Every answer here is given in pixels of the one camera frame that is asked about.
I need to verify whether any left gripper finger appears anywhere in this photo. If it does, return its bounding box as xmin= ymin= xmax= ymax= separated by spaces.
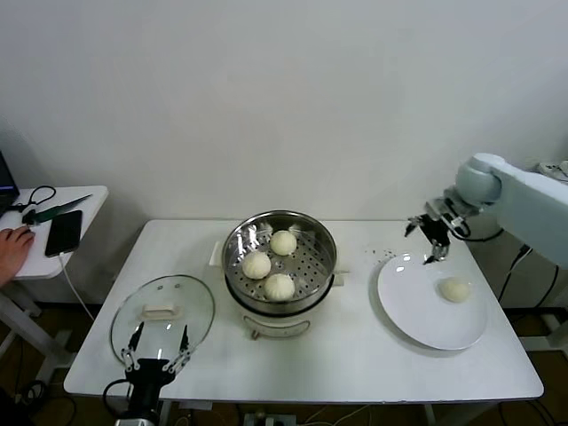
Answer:
xmin=120 ymin=322 xmax=146 ymax=372
xmin=164 ymin=325 xmax=192 ymax=374

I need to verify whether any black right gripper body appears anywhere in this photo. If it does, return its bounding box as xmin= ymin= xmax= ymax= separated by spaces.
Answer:
xmin=423 ymin=216 xmax=452 ymax=245

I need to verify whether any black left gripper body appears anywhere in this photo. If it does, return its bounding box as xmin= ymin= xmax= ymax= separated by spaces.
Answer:
xmin=123 ymin=358 xmax=178 ymax=413

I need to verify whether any white steamed baozi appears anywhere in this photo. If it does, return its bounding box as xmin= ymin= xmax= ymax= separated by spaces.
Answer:
xmin=241 ymin=251 xmax=272 ymax=280
xmin=269 ymin=230 xmax=298 ymax=256
xmin=438 ymin=277 xmax=471 ymax=304
xmin=264 ymin=272 xmax=296 ymax=302

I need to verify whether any round glass pot lid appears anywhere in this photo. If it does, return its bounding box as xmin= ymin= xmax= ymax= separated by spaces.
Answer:
xmin=109 ymin=274 xmax=217 ymax=366

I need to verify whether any perforated steel steamer basket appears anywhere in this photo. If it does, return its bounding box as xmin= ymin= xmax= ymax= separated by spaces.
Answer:
xmin=208 ymin=210 xmax=351 ymax=307

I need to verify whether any bare person hand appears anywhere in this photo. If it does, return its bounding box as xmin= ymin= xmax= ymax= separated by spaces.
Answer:
xmin=0 ymin=225 xmax=36 ymax=288

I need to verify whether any large white plate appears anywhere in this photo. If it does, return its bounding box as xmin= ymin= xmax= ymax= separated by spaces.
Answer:
xmin=376 ymin=252 xmax=488 ymax=351

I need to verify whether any cream electric cooker base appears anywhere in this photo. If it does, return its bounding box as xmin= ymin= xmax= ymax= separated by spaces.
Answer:
xmin=224 ymin=265 xmax=346 ymax=342

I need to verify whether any grey floor power strip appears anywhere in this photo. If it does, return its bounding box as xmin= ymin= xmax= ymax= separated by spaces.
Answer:
xmin=242 ymin=412 xmax=297 ymax=426

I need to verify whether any black smartphone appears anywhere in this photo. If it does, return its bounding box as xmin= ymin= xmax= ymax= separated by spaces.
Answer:
xmin=44 ymin=210 xmax=84 ymax=258

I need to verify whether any white power strip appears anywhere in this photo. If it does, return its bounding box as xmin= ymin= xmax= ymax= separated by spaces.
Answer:
xmin=539 ymin=162 xmax=568 ymax=181

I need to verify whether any white side table with power strip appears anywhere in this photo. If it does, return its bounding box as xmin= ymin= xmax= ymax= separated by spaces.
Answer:
xmin=517 ymin=162 xmax=568 ymax=351

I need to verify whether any white side table with laptop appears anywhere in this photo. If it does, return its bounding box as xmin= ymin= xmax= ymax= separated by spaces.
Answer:
xmin=0 ymin=185 xmax=110 ymax=383

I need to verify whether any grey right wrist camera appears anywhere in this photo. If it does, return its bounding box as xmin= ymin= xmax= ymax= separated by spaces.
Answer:
xmin=425 ymin=199 xmax=471 ymax=239

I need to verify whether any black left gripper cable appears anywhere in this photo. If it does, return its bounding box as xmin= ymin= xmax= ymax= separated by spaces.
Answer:
xmin=102 ymin=379 xmax=134 ymax=414

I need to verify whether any white charging cable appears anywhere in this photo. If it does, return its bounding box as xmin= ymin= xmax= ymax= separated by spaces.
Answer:
xmin=58 ymin=253 xmax=95 ymax=321

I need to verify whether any black power cable with adapter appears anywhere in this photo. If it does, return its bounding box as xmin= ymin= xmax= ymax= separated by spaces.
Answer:
xmin=499 ymin=246 xmax=560 ymax=307

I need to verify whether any black floor cable bundle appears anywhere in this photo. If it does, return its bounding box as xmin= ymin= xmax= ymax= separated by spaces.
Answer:
xmin=12 ymin=379 xmax=76 ymax=426

